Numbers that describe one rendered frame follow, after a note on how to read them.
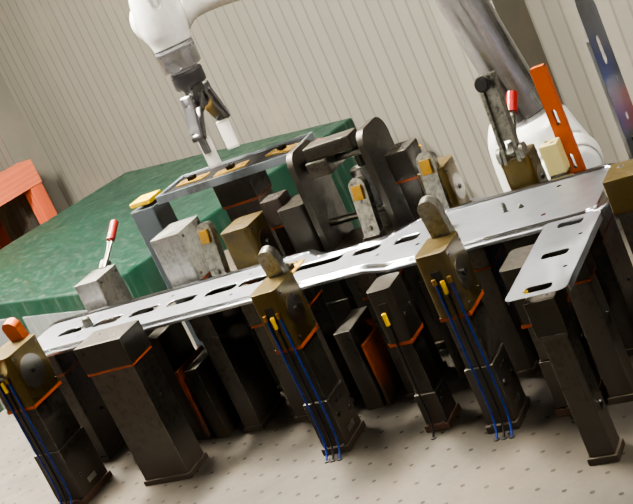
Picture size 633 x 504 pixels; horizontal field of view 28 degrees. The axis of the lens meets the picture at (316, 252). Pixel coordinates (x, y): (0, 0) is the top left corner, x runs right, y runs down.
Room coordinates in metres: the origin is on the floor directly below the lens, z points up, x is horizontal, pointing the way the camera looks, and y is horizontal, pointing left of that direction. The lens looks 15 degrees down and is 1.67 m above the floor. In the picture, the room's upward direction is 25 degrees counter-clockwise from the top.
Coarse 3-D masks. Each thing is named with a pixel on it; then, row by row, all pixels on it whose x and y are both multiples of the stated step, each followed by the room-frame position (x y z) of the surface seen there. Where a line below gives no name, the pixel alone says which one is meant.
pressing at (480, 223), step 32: (512, 192) 2.23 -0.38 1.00; (544, 192) 2.15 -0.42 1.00; (576, 192) 2.08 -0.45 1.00; (416, 224) 2.31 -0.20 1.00; (480, 224) 2.14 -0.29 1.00; (512, 224) 2.06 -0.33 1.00; (544, 224) 2.00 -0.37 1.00; (288, 256) 2.47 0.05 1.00; (320, 256) 2.38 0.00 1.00; (352, 256) 2.29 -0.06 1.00; (384, 256) 2.21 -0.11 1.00; (192, 288) 2.58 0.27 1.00; (64, 320) 2.79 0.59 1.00; (96, 320) 2.67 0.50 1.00; (128, 320) 2.56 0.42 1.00; (160, 320) 2.46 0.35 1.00; (64, 352) 2.58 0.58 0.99
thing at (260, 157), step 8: (288, 144) 2.77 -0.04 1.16; (264, 152) 2.80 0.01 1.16; (240, 160) 2.84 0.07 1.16; (256, 160) 2.75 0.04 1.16; (264, 160) 2.71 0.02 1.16; (216, 168) 2.87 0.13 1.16; (224, 168) 2.83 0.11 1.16; (240, 168) 2.75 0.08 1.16; (208, 176) 2.82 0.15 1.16; (176, 184) 2.90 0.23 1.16; (192, 184) 2.81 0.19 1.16; (168, 192) 2.85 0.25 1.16
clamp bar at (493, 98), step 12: (492, 72) 2.27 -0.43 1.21; (480, 84) 2.25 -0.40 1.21; (492, 84) 2.27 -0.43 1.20; (492, 96) 2.28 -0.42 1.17; (492, 108) 2.28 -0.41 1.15; (504, 108) 2.26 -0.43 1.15; (492, 120) 2.27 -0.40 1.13; (504, 120) 2.26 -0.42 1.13; (504, 132) 2.27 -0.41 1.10; (504, 144) 2.28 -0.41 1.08; (516, 144) 2.25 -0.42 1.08; (504, 156) 2.26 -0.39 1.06
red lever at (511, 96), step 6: (510, 90) 2.37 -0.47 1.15; (510, 96) 2.35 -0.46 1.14; (516, 96) 2.36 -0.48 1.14; (510, 102) 2.34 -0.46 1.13; (516, 102) 2.35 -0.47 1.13; (510, 108) 2.33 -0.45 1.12; (516, 108) 2.34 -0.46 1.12; (510, 114) 2.33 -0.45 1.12; (516, 114) 2.33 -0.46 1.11; (516, 120) 2.32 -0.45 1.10; (516, 126) 2.31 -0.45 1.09; (516, 132) 2.30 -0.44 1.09; (510, 144) 2.27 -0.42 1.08; (510, 150) 2.26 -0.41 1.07; (510, 156) 2.26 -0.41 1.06
